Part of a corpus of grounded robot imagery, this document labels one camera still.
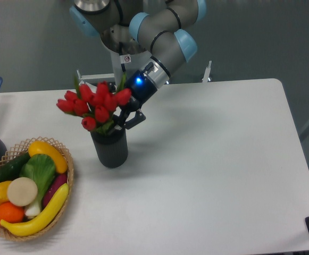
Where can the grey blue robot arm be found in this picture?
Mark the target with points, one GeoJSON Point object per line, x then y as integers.
{"type": "Point", "coordinates": [163, 35]}

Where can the woven wicker basket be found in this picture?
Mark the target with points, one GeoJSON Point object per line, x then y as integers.
{"type": "Point", "coordinates": [20, 149]}

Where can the purple eggplant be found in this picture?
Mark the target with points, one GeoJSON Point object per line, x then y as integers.
{"type": "Point", "coordinates": [58, 181]}

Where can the yellow banana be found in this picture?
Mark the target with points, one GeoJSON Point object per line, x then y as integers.
{"type": "Point", "coordinates": [41, 221]}

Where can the green cucumber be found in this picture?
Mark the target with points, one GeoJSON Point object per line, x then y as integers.
{"type": "Point", "coordinates": [11, 170]}

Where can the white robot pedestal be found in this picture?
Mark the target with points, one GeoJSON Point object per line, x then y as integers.
{"type": "Point", "coordinates": [127, 55]}

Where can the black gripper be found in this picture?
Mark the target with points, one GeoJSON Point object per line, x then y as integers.
{"type": "Point", "coordinates": [133, 92]}

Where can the beige round disc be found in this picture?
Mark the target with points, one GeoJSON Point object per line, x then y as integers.
{"type": "Point", "coordinates": [22, 191]}

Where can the orange fruit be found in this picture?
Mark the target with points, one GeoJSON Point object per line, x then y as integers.
{"type": "Point", "coordinates": [11, 213]}

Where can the green bok choy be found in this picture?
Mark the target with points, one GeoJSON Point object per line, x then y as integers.
{"type": "Point", "coordinates": [41, 169]}

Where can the dark grey ribbed vase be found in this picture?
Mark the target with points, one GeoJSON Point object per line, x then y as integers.
{"type": "Point", "coordinates": [112, 149]}

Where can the red tulip bouquet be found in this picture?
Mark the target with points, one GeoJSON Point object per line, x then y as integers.
{"type": "Point", "coordinates": [96, 108]}

